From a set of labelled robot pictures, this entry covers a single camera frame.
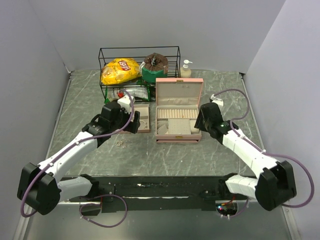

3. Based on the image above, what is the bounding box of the pink jewelry tray insert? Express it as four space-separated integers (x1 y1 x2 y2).
134 103 151 133

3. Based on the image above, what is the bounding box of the pink jewelry box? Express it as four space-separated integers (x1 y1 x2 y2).
155 77 204 143

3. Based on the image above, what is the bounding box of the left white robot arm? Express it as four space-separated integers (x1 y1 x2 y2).
17 101 140 218

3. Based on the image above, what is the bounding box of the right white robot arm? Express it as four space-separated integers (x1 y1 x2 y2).
194 102 297 211

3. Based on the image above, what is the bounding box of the white green snack bag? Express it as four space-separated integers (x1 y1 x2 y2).
104 87 151 104

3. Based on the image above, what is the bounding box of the yellow Lays chips bag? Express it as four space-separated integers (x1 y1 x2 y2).
100 58 141 86

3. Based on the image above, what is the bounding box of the cream pump lotion bottle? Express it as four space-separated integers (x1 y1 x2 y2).
180 59 193 78

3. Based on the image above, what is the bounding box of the brown green wrapped package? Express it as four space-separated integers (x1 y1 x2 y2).
139 52 169 84

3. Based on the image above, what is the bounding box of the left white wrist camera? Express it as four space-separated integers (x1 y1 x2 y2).
117 94 135 113

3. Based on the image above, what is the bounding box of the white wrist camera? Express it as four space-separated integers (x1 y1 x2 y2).
117 94 135 113
209 94 224 107

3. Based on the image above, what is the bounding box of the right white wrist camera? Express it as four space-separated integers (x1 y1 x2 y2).
209 94 224 107

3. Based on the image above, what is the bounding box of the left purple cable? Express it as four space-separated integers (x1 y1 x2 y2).
19 89 133 218

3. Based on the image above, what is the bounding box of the black wire shelf rack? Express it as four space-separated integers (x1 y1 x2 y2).
98 46 181 103

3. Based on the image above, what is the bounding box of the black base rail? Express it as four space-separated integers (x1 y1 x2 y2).
70 176 246 213

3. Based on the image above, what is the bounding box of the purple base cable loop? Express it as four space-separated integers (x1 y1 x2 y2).
79 194 128 228

